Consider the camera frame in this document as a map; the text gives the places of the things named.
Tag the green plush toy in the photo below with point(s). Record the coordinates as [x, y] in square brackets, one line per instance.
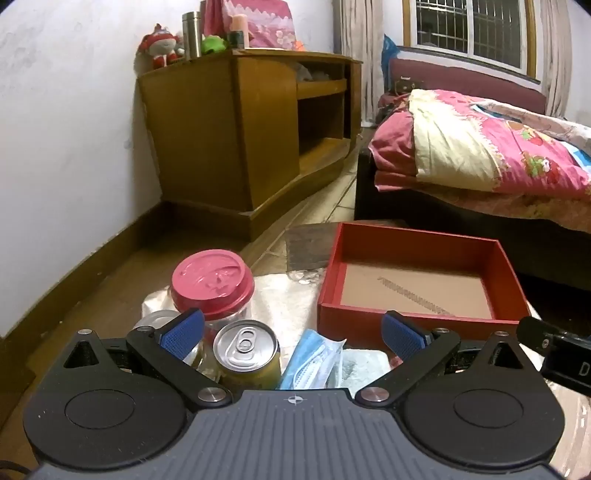
[213, 45]

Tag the dark wooden bed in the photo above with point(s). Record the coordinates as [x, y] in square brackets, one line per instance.
[415, 214]

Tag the red white plush doll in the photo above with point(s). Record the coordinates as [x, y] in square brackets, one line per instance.
[159, 46]

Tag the blue face mask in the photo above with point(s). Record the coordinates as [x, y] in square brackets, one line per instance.
[307, 360]

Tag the gold drink can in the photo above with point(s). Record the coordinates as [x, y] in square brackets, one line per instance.
[244, 348]

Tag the barred window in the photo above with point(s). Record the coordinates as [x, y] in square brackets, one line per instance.
[466, 27]

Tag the grey cloth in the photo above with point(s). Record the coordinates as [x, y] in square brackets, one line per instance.
[318, 71]

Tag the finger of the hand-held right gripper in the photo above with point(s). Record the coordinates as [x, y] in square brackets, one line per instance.
[533, 332]

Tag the plastic jar pink lid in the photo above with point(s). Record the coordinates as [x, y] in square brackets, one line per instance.
[212, 277]

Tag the dark small jar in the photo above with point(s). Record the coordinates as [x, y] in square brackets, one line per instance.
[235, 40]

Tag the pink printed quilt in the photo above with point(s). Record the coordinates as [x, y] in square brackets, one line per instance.
[461, 138]

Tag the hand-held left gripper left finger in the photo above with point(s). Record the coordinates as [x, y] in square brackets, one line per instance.
[182, 333]

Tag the beige curtain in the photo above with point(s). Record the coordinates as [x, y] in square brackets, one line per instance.
[556, 55]
[362, 55]

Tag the wooden cabinet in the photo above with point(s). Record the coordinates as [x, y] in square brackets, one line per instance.
[207, 138]

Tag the steel thermos flask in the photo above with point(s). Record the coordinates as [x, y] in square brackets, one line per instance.
[191, 34]

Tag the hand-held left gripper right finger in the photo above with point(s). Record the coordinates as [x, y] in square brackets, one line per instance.
[401, 339]

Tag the silver drink can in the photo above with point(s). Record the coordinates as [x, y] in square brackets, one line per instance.
[157, 319]

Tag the blue bag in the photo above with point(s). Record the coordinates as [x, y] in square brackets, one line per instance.
[388, 60]

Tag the red cardboard box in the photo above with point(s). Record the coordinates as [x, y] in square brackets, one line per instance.
[360, 323]

